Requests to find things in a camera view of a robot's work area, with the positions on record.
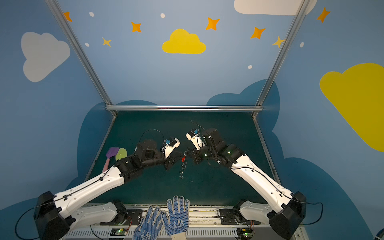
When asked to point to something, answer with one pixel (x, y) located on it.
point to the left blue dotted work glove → (151, 227)
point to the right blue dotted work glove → (176, 225)
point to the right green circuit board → (244, 232)
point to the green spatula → (121, 154)
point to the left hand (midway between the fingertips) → (183, 154)
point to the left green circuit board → (120, 232)
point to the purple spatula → (112, 152)
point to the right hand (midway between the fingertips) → (189, 151)
